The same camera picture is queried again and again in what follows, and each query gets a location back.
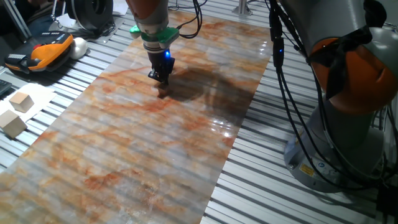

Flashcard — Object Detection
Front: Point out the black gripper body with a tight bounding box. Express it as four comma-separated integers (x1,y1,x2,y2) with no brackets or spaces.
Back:
146,48,176,78

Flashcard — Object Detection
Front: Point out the white round object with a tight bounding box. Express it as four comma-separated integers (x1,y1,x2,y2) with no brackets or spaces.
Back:
68,37,89,60

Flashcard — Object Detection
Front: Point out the marble pattern sheet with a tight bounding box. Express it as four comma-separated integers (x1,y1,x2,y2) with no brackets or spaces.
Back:
0,7,274,224

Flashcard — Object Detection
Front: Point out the black round device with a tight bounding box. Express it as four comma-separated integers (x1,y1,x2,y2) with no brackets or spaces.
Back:
65,0,114,32

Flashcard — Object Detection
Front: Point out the orange and black teach pendant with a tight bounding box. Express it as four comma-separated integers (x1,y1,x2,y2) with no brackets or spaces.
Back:
4,30,75,75

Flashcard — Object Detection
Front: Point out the white paper sheet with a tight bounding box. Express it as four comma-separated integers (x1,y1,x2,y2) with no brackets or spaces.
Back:
0,83,57,124

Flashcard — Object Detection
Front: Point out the tan wooden cube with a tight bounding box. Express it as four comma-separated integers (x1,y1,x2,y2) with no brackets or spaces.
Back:
8,91,35,113

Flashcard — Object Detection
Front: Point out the pale wooden cube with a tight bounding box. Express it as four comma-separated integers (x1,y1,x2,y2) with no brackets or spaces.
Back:
0,109,28,139

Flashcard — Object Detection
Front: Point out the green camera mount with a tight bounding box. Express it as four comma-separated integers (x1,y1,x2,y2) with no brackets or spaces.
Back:
129,24,180,46

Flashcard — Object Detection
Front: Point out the black wrist cable bundle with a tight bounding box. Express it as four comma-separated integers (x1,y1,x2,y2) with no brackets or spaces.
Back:
169,0,204,40

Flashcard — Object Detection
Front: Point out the metal post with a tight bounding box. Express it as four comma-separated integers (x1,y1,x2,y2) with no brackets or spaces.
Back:
231,0,253,16

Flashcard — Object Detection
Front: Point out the black inline cable connector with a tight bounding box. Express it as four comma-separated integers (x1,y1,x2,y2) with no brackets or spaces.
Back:
269,0,285,75

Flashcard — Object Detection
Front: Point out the aluminium frame strut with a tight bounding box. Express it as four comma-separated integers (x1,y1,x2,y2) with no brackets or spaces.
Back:
0,0,32,43

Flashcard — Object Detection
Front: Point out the black strap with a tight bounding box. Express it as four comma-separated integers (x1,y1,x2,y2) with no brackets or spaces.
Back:
306,26,374,100

